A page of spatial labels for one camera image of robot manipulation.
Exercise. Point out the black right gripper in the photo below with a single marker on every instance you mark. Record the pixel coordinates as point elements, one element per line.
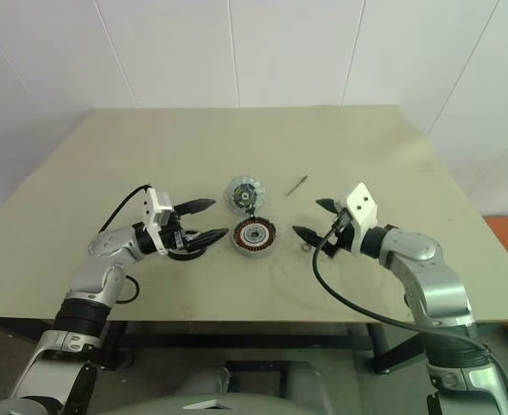
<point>340,240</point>

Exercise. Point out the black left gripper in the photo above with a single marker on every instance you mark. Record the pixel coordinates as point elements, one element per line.
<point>177,238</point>

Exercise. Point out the silver motor end cap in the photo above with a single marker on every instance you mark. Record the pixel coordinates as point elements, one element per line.
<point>243,195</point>

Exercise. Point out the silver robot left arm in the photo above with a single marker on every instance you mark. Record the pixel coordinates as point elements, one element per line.
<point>107,247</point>

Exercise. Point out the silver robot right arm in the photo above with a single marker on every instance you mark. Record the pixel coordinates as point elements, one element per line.
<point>414,251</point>

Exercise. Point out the copper wound motor stator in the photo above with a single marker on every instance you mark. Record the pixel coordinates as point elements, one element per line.
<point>256,236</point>

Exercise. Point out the small metal washer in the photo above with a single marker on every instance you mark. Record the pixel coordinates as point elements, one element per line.
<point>302,247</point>

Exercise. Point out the thin metal pin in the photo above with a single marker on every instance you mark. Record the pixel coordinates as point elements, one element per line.
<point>296,185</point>

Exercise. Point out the dark grey rounded shape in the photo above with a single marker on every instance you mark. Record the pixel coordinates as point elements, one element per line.
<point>202,380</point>
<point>310,384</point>

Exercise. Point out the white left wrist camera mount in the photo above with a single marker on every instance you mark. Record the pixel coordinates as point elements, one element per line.
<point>155,225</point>

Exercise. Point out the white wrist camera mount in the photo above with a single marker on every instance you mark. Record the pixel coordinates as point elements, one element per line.
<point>155,225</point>
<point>362,203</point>

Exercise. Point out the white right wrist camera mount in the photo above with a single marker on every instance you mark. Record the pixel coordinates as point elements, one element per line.
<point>362,203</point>

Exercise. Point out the black table frame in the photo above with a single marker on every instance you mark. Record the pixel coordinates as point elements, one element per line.
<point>236,340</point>

